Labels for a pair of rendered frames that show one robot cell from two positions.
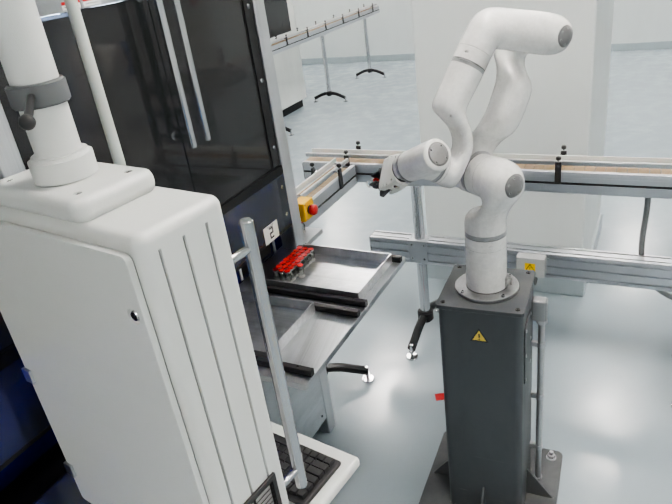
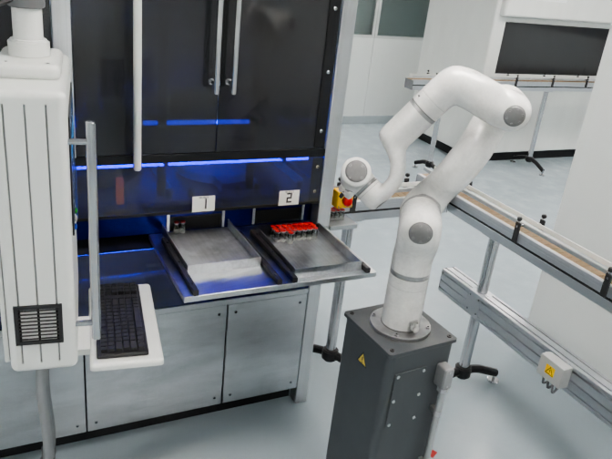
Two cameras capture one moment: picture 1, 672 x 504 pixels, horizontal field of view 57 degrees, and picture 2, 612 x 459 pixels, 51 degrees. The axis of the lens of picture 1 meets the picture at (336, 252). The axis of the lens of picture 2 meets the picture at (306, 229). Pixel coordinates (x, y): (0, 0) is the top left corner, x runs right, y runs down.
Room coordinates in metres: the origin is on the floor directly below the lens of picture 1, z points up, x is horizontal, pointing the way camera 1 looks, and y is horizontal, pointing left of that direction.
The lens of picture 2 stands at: (-0.04, -1.08, 1.90)
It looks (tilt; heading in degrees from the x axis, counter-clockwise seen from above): 23 degrees down; 32
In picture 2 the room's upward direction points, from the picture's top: 7 degrees clockwise
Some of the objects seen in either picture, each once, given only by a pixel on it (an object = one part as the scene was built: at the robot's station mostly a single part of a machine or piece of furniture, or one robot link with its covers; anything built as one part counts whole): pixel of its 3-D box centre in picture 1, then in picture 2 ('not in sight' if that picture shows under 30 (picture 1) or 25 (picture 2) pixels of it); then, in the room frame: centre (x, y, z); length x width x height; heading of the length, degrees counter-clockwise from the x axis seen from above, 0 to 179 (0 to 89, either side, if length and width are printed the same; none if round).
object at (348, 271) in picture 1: (329, 270); (308, 249); (1.80, 0.03, 0.90); 0.34 x 0.26 x 0.04; 59
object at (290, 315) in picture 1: (243, 321); (209, 244); (1.56, 0.30, 0.90); 0.34 x 0.26 x 0.04; 60
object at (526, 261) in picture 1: (531, 265); (554, 370); (2.32, -0.83, 0.50); 0.12 x 0.05 x 0.09; 60
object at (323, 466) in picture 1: (255, 451); (119, 316); (1.11, 0.26, 0.82); 0.40 x 0.14 x 0.02; 52
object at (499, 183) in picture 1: (492, 198); (416, 240); (1.59, -0.46, 1.16); 0.19 x 0.12 x 0.24; 25
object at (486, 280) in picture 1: (486, 260); (404, 299); (1.62, -0.44, 0.95); 0.19 x 0.19 x 0.18
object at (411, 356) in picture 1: (426, 321); (461, 377); (2.65, -0.41, 0.07); 0.50 x 0.08 x 0.14; 150
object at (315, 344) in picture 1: (294, 303); (260, 255); (1.67, 0.15, 0.87); 0.70 x 0.48 x 0.02; 150
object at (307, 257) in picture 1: (300, 265); (296, 234); (1.85, 0.13, 0.90); 0.18 x 0.02 x 0.05; 149
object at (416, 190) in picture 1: (421, 254); (477, 309); (2.65, -0.41, 0.46); 0.09 x 0.09 x 0.77; 60
